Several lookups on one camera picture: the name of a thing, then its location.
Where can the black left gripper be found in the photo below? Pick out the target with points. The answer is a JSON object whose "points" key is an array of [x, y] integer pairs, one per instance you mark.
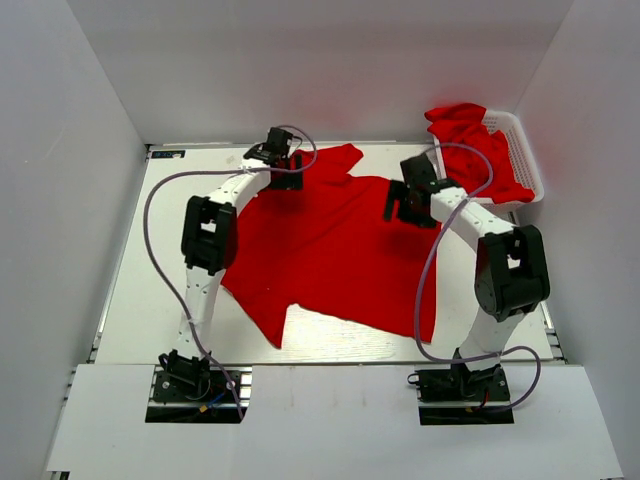
{"points": [[292, 181]]}

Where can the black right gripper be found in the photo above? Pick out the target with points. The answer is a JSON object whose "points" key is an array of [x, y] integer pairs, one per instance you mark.
{"points": [[398, 191]]}

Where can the red t-shirt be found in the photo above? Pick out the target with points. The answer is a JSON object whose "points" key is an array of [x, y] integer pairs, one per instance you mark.
{"points": [[328, 249]]}

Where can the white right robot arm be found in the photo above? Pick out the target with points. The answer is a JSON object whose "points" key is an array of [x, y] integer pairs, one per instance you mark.
{"points": [[511, 275]]}

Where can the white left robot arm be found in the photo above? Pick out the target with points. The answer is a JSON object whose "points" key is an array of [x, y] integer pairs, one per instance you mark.
{"points": [[209, 239]]}

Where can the red t-shirts pile in basket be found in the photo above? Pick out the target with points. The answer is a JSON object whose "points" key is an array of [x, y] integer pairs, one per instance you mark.
{"points": [[474, 157]]}

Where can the white plastic basket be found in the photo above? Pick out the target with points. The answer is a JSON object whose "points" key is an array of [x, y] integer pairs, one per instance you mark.
{"points": [[520, 155]]}

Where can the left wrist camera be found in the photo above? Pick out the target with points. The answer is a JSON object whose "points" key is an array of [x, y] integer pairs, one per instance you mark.
{"points": [[279, 137]]}

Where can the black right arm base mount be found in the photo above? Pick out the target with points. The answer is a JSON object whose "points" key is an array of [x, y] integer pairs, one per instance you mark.
{"points": [[455, 397]]}

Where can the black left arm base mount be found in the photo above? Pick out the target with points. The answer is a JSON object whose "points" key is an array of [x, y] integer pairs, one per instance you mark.
{"points": [[214, 401]]}

